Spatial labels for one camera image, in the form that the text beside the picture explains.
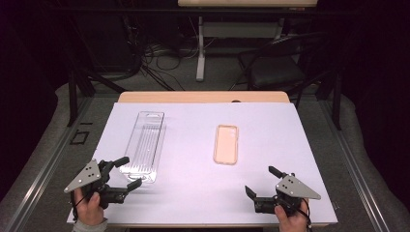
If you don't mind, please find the wooden table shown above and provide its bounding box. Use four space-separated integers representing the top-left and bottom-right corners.
102 90 337 229

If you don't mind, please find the beige phone case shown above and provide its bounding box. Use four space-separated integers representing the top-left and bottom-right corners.
213 124 240 166

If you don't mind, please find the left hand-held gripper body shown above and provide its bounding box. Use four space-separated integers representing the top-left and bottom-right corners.
63 158 130 210

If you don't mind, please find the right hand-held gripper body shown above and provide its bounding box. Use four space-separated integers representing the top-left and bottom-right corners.
253 173 322 217

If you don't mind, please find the tangle of black floor cables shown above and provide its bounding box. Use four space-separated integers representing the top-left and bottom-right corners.
122 15 201 92

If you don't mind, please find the thin black cable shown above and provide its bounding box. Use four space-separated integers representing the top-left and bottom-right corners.
71 192 85 223
298 198 313 232

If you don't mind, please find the white desk with metal frame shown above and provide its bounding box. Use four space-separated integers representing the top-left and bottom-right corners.
177 0 318 82

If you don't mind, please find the black chair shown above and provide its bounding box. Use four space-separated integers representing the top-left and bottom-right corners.
237 32 327 95

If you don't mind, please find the person's right hand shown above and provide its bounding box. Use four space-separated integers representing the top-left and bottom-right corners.
274 198 310 232

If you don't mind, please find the clear plastic tray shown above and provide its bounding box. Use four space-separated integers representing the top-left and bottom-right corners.
119 110 167 185

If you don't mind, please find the metal floor rail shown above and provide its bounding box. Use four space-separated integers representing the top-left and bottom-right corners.
318 100 392 232
0 96 95 232

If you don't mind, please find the black stand leg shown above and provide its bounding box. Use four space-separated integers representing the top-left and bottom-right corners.
66 69 127 128
317 71 343 131

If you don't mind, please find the person's left hand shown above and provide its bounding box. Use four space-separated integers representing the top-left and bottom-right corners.
73 188 105 226

